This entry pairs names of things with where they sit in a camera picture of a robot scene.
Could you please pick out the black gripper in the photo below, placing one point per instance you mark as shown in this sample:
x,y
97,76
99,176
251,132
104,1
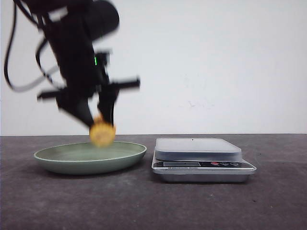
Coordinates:
x,y
84,71

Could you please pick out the yellow corn cob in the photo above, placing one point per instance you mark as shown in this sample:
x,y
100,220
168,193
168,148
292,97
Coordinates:
x,y
102,133

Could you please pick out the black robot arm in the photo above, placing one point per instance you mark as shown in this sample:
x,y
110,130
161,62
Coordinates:
x,y
56,9

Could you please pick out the green round plate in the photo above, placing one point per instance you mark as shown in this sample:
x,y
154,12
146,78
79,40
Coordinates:
x,y
86,158

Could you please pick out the silver digital kitchen scale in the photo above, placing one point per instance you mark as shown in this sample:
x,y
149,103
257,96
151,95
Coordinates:
x,y
200,160

